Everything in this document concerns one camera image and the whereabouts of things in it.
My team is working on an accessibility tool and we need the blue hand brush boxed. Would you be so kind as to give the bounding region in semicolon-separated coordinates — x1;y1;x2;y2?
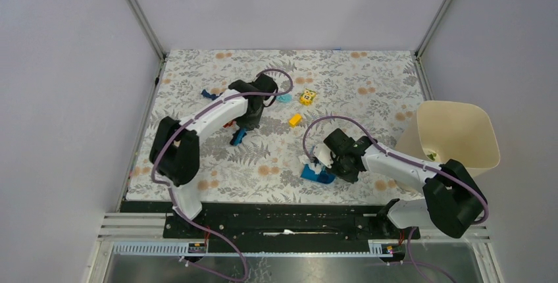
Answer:
230;128;247;146

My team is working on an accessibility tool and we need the blue dustpan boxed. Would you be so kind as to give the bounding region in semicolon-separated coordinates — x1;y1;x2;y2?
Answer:
300;164;336;184

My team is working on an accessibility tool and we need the long dark blue scrap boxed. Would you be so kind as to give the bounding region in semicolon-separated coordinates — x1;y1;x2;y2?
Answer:
201;90;220;101

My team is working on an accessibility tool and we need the green paper scrap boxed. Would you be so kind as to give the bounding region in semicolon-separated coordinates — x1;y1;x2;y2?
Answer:
427;153;437;161

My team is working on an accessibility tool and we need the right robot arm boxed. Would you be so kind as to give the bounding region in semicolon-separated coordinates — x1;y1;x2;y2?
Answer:
313;129;488;238

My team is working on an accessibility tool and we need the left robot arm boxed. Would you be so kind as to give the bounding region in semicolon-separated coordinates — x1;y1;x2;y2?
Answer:
149;71;279;238

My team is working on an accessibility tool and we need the red toy robot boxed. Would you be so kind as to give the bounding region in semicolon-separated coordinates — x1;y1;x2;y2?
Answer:
223;120;236;128

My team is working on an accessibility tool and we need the yellow toy brick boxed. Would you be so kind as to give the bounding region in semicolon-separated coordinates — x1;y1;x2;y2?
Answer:
288;114;302;127

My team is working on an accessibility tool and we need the yellow number block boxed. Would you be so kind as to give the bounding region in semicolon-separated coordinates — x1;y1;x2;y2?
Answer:
299;88;317;106

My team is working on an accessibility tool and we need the floral tablecloth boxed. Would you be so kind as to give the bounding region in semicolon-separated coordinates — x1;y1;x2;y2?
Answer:
126;49;423;205

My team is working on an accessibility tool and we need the beige waste bin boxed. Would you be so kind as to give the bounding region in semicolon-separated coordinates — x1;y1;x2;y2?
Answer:
395;101;501;178

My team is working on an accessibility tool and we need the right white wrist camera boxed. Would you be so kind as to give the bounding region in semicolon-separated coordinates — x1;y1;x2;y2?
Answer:
311;143;334;168

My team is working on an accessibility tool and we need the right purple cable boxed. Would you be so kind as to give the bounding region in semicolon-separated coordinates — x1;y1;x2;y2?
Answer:
301;115;490;225

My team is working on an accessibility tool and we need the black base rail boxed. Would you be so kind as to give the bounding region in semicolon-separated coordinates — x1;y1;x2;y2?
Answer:
163;203;420;253

